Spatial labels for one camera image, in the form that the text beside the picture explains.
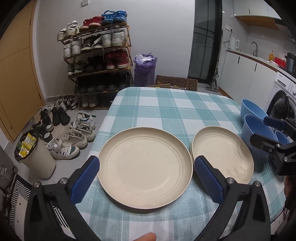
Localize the large cream plate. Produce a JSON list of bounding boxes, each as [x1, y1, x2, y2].
[[98, 127, 193, 210]]

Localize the white washing machine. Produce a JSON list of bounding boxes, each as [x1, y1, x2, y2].
[[265, 72, 295, 123]]

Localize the left hand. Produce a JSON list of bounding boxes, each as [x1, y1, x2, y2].
[[134, 232, 157, 241]]

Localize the small cream plate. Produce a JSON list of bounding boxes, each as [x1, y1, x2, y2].
[[191, 126, 254, 184]]

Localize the black rice cooker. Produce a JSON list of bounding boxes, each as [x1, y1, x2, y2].
[[285, 52, 296, 75]]

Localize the medium blue bowl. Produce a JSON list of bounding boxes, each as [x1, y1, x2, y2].
[[241, 114, 278, 173]]

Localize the black glass door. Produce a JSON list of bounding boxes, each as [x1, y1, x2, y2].
[[188, 0, 223, 84]]

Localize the vacuum mop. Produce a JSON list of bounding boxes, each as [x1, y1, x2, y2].
[[206, 67, 219, 92]]

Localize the white trash bin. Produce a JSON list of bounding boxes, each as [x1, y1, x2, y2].
[[14, 130, 56, 179]]

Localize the small blue bowl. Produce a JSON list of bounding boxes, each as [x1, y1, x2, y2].
[[275, 130, 291, 145]]

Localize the right hand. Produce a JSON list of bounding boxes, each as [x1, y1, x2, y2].
[[284, 176, 295, 204]]

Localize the chrome faucet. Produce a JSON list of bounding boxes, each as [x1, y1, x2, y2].
[[251, 41, 258, 57]]

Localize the patterned cardboard box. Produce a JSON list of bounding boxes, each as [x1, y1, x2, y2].
[[156, 75, 198, 91]]

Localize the purple plastic bag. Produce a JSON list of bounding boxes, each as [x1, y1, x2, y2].
[[133, 53, 158, 87]]

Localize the white kitchen cabinets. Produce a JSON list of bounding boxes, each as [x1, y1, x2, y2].
[[219, 52, 277, 108]]

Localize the white electric kettle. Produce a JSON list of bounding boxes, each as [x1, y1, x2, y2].
[[229, 37, 240, 50]]

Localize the wooden shoe rack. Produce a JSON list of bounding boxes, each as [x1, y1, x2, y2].
[[57, 23, 134, 110]]

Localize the wooden door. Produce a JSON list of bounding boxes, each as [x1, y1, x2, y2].
[[1, 1, 44, 142]]

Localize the large blue bowl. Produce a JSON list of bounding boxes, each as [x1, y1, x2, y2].
[[240, 99, 267, 123]]

